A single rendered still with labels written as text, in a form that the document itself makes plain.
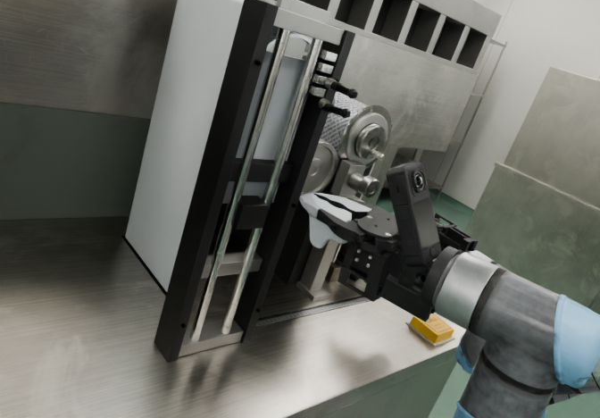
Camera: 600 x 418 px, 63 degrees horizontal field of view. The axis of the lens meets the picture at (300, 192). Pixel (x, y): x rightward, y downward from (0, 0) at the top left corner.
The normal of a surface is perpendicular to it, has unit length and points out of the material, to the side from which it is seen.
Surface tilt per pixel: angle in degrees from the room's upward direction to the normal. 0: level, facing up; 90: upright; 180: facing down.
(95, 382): 0
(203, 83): 90
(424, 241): 57
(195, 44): 90
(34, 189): 90
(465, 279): 52
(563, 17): 90
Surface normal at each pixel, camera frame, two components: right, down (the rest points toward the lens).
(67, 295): 0.31, -0.89
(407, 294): -0.62, 0.21
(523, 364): -0.43, 0.15
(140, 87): 0.61, 0.44
